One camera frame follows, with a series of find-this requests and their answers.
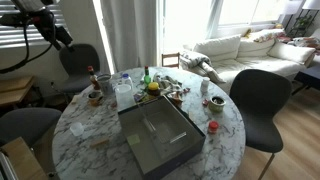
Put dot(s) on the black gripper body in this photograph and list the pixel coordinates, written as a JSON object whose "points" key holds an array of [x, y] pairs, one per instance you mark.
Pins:
{"points": [[45, 23]]}

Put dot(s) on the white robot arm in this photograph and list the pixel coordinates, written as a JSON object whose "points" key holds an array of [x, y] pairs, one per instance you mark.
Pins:
{"points": [[26, 8]]}

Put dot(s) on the metal cup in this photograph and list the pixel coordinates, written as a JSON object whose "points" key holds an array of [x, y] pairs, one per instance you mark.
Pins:
{"points": [[104, 80]]}

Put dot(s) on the translucent plastic measuring cup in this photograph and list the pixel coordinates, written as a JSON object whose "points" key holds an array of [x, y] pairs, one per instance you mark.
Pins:
{"points": [[77, 129]]}

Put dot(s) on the flat wooden block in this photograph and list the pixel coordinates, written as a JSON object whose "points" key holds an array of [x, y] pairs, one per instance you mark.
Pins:
{"points": [[99, 142]]}

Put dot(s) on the dark chair far left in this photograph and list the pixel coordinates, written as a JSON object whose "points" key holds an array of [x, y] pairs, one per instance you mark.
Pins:
{"points": [[75, 61]]}

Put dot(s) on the dark chair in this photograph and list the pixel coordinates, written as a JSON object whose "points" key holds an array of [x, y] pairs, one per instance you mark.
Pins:
{"points": [[259, 95], [75, 61]]}

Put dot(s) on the hot sauce bottle red cap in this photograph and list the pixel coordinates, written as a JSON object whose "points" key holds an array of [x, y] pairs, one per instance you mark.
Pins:
{"points": [[93, 78]]}

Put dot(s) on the wooden side table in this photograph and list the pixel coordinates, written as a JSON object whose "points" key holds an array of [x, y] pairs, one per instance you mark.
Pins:
{"points": [[13, 91]]}

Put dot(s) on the grey chair near left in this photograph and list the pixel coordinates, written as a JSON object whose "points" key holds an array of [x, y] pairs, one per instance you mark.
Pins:
{"points": [[28, 123]]}

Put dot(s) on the clear bottle blue cap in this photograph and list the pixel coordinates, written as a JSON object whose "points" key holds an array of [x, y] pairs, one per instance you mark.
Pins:
{"points": [[126, 79]]}

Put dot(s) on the large translucent plastic container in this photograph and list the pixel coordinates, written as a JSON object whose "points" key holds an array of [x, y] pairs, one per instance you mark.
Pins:
{"points": [[124, 96]]}

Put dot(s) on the green glass bottle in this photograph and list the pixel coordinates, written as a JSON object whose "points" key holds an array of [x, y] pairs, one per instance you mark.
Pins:
{"points": [[147, 78]]}

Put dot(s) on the jar with yellow lid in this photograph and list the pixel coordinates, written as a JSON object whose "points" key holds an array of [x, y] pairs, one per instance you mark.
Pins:
{"points": [[153, 89]]}

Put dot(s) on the small wooden chair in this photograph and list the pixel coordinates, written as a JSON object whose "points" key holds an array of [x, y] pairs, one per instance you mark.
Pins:
{"points": [[170, 60]]}

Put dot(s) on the crumpled cloth on table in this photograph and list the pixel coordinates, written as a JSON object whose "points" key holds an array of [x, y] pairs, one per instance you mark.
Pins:
{"points": [[170, 87]]}

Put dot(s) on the folded blanket on sofa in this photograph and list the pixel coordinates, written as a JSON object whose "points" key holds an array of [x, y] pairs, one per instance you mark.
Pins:
{"points": [[200, 64]]}

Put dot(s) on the dark open cardboard box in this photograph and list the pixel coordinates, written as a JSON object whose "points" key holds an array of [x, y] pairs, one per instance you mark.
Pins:
{"points": [[160, 136]]}

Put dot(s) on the white pill bottle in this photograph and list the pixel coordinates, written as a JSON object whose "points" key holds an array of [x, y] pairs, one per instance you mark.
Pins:
{"points": [[204, 84]]}

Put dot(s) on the white sofa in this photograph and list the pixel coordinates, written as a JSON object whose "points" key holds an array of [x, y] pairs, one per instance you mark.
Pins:
{"points": [[232, 54]]}

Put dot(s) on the green ceramic bowl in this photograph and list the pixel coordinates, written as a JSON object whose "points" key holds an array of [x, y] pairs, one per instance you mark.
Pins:
{"points": [[216, 104]]}

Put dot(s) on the small red lid jar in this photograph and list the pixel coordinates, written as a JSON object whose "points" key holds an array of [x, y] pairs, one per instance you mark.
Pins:
{"points": [[213, 127]]}

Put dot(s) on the dark chair right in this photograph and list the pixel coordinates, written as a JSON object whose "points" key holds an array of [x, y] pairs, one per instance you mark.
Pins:
{"points": [[259, 95]]}

